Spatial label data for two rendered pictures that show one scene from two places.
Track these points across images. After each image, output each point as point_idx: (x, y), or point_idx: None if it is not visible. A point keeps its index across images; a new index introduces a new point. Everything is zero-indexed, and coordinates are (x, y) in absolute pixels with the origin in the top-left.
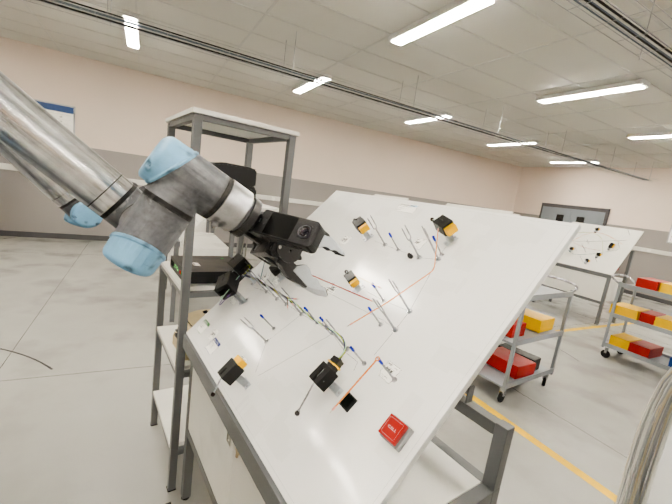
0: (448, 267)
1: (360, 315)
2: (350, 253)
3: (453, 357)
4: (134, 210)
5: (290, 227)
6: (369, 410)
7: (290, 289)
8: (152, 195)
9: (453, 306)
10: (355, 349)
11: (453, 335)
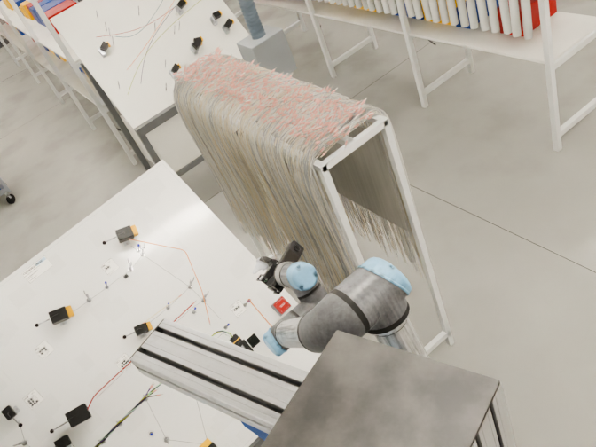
0: (157, 248)
1: None
2: (76, 341)
3: (239, 264)
4: (324, 294)
5: (293, 254)
6: (262, 324)
7: (95, 422)
8: (318, 284)
9: (199, 254)
10: (210, 334)
11: (223, 260)
